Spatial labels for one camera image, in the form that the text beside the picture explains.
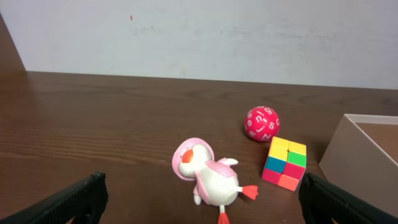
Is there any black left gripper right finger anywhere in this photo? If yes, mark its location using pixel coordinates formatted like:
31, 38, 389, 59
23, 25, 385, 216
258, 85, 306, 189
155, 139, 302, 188
298, 173, 397, 224

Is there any red lettered ball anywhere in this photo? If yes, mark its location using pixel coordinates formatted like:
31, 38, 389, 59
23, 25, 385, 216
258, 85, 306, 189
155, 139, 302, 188
244, 106, 280, 142

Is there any white cardboard box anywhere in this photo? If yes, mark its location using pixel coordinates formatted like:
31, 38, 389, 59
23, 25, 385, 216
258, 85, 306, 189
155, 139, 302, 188
319, 114, 397, 217

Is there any multicolour puzzle cube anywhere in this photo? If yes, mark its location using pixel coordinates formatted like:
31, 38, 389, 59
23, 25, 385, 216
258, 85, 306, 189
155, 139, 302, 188
261, 136, 307, 191

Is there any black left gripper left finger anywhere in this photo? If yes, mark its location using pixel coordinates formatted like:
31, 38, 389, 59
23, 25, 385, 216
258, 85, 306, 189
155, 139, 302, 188
1, 172, 109, 224

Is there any white pink duck toy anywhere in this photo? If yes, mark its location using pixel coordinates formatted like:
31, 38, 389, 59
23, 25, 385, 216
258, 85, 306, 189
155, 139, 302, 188
172, 138, 258, 224

